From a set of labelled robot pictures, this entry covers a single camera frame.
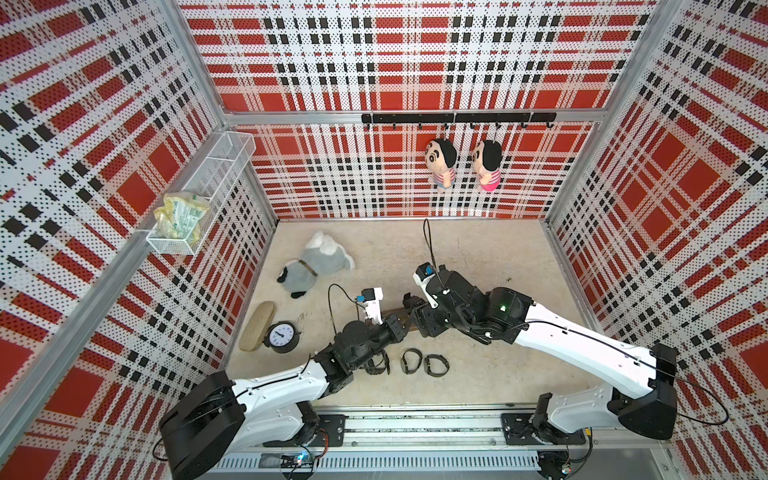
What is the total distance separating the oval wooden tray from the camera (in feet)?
2.89

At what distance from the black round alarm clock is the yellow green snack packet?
37 cm

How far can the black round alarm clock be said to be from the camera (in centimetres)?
88

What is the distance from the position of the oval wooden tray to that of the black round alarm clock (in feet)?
0.06

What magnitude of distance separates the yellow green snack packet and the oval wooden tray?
36cm

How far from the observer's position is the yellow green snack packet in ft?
2.06

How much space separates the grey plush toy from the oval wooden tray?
86mm
